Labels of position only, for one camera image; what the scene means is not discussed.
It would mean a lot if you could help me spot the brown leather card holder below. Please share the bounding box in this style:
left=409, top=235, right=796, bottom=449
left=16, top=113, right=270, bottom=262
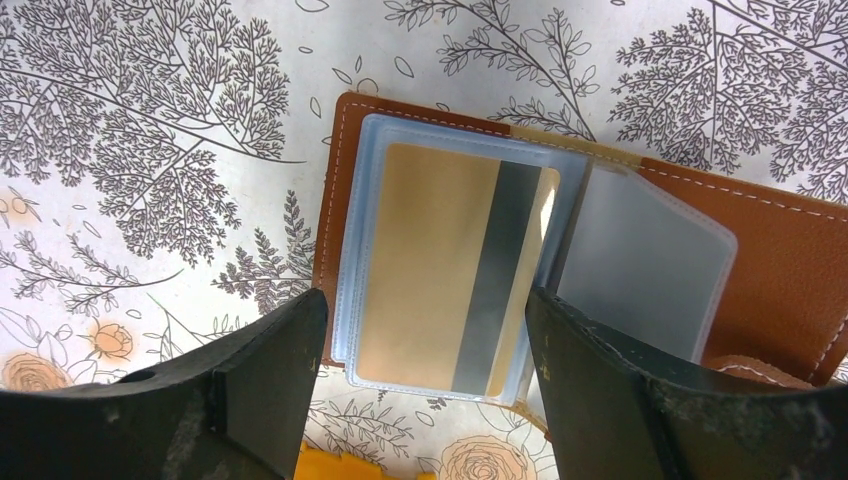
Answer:
left=313, top=92, right=847, bottom=428

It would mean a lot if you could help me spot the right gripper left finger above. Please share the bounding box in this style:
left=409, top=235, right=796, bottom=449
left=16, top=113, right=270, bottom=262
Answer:
left=119, top=288, right=330, bottom=480

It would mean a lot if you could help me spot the floral patterned table mat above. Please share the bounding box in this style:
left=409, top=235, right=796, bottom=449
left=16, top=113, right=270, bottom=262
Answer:
left=1, top=1, right=847, bottom=479

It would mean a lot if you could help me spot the gold credit card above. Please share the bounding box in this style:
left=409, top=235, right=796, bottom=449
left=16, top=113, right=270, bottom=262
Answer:
left=355, top=143, right=560, bottom=397

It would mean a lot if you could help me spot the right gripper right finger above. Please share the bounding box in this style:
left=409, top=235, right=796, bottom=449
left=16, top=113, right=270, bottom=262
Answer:
left=525, top=288, right=796, bottom=480

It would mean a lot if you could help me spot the orange green brown card stack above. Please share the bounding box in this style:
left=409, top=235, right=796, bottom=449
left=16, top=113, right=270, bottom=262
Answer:
left=294, top=442, right=396, bottom=480

